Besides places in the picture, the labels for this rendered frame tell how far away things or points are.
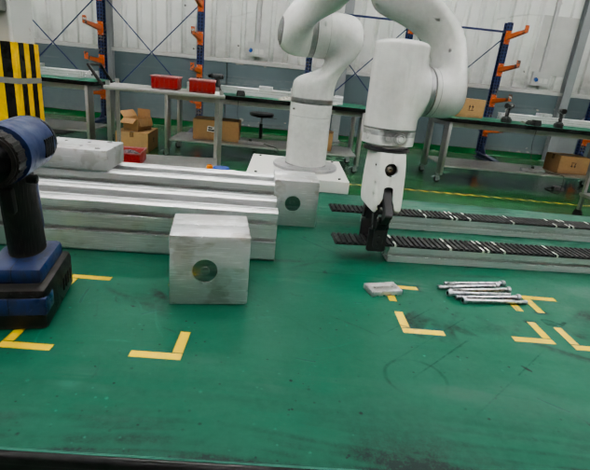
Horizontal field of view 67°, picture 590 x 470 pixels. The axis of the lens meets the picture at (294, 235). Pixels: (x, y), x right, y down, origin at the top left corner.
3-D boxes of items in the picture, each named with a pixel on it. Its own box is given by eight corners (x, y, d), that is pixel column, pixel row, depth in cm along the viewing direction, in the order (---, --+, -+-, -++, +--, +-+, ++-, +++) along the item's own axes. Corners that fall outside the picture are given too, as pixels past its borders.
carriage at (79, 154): (124, 173, 97) (123, 142, 95) (108, 186, 87) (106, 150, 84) (47, 167, 95) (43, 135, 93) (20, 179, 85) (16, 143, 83)
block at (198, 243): (241, 269, 70) (245, 211, 67) (246, 304, 60) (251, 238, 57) (175, 268, 69) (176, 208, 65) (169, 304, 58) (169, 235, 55)
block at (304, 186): (308, 210, 105) (313, 170, 102) (314, 228, 93) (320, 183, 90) (270, 207, 104) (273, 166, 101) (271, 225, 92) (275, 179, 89)
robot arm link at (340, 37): (287, 99, 133) (295, 9, 125) (347, 103, 137) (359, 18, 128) (295, 103, 122) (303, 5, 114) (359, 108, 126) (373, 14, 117)
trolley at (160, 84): (218, 185, 434) (223, 75, 401) (223, 200, 384) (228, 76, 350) (104, 181, 410) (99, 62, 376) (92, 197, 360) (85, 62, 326)
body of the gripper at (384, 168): (419, 147, 69) (406, 216, 73) (400, 138, 79) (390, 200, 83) (372, 144, 69) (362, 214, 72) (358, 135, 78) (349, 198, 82)
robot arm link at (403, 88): (407, 127, 78) (356, 122, 76) (421, 45, 74) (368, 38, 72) (430, 133, 70) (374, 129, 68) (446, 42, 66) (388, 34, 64)
